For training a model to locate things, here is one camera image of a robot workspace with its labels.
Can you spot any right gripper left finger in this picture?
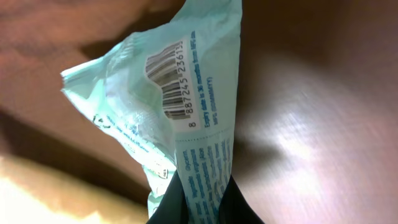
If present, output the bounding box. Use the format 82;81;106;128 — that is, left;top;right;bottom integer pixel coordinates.
146;172;188;224

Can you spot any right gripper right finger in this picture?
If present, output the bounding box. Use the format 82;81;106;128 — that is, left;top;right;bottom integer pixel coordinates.
219;177;264;224

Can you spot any light teal wipes pack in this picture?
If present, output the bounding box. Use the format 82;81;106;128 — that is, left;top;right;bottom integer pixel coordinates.
61;0;243;223

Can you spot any yellow chips bag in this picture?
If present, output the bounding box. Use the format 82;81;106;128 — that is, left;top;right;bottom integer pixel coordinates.
1;156;148;224

